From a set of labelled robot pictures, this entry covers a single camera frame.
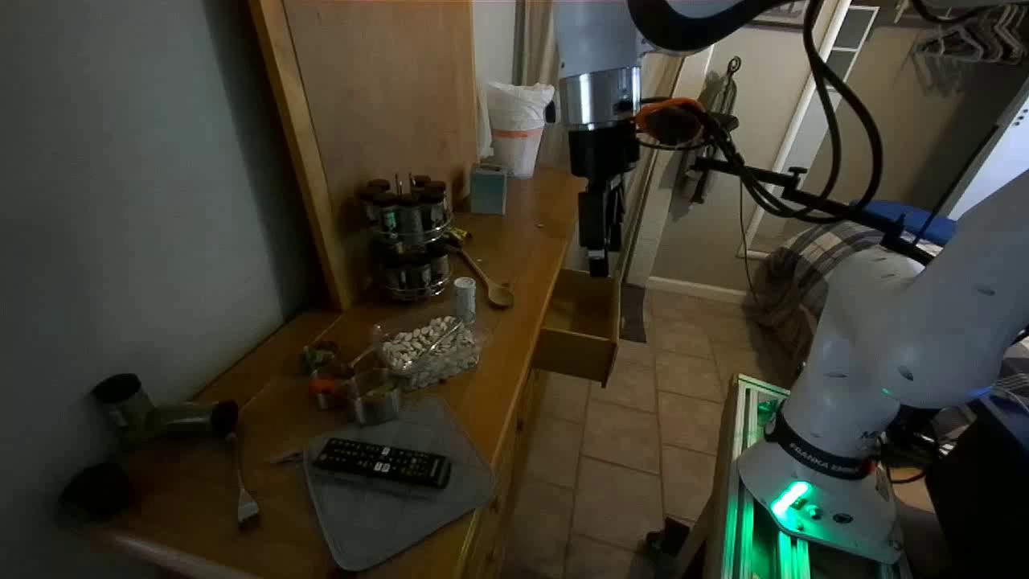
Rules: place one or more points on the green lit robot stand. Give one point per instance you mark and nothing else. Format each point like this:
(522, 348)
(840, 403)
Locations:
(758, 536)

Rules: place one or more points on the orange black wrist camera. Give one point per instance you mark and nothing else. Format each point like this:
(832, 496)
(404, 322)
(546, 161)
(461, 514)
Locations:
(671, 117)

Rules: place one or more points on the clear crinkled plastic bag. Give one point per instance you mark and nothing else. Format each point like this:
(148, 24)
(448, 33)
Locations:
(432, 352)

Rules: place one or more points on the open wooden drawer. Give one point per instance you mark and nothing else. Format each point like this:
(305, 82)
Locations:
(584, 327)

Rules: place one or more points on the wooden dresser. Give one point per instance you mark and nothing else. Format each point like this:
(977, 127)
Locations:
(502, 268)

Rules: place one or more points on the white salt container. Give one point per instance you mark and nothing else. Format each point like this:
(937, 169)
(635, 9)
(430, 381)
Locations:
(464, 297)

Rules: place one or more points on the small teal box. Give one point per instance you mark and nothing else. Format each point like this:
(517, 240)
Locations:
(489, 187)

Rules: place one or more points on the black remote control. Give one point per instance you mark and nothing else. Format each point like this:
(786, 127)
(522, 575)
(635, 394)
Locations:
(384, 465)

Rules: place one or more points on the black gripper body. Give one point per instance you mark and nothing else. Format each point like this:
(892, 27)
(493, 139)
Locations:
(602, 150)

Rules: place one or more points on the grey mat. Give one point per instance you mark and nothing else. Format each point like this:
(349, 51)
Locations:
(398, 517)

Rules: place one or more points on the small brown bottle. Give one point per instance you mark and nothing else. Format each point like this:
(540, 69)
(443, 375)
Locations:
(322, 394)

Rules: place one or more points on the leaning wooden board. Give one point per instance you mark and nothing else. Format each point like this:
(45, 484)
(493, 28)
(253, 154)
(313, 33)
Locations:
(374, 106)

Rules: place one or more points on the blue cushion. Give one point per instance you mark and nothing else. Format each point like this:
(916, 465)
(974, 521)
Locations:
(911, 224)

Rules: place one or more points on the wooden spoon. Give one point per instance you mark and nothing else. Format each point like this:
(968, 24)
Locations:
(483, 278)

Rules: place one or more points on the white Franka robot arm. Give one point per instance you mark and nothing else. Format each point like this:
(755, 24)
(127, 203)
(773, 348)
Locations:
(911, 310)

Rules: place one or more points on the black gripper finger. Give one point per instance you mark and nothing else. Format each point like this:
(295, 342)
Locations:
(589, 229)
(613, 229)

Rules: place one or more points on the plaid blanket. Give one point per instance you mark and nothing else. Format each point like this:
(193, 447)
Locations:
(806, 285)

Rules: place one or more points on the small grey cup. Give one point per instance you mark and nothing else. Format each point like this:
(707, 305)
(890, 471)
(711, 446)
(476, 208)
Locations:
(380, 407)

